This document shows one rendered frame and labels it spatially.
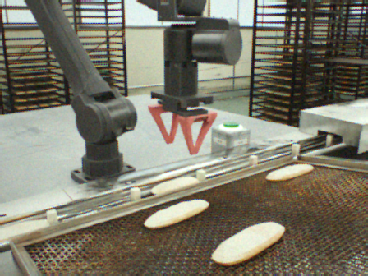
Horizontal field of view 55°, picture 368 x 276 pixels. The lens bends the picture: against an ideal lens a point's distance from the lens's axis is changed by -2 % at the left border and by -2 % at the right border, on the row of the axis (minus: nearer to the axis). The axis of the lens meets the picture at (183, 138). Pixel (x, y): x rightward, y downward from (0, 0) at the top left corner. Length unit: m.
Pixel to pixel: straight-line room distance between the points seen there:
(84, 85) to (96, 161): 0.15
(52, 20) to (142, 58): 4.83
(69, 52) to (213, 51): 0.34
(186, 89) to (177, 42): 0.08
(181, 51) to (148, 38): 5.08
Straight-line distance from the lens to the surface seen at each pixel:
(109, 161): 0.76
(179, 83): 0.59
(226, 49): 0.54
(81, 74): 0.75
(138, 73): 5.60
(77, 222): 0.48
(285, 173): 0.59
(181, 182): 0.66
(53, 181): 0.81
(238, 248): 0.35
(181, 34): 0.58
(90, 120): 0.72
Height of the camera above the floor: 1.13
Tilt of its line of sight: 17 degrees down
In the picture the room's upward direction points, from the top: straight up
